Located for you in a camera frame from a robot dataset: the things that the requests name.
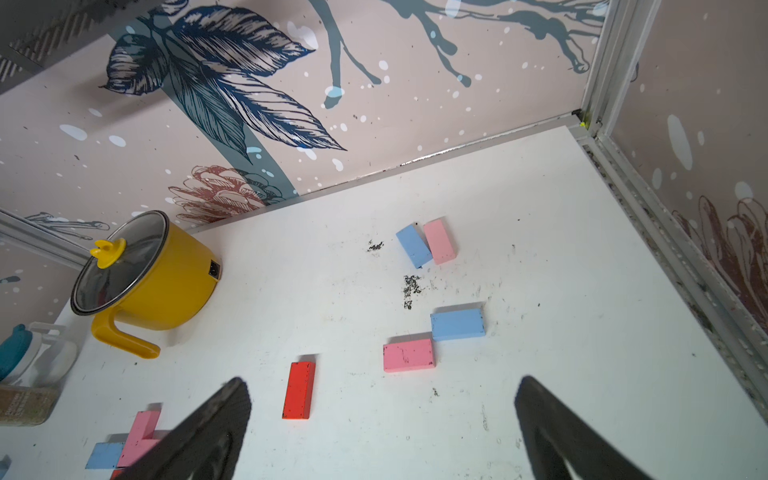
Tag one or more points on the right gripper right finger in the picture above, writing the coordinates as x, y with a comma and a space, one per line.
559, 443

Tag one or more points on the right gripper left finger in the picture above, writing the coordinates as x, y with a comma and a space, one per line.
206, 445

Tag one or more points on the blue block cluster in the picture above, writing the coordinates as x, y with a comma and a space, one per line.
457, 324

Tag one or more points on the pink block cluster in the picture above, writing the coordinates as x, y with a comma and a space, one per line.
408, 356

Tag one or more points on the brown spice jar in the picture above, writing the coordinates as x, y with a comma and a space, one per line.
26, 406

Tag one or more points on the teal lid jar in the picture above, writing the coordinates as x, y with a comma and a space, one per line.
37, 356

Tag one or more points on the glass lid yellow knob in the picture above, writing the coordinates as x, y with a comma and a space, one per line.
118, 263

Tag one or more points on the yellow pot with handle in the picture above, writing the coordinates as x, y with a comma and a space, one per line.
175, 289

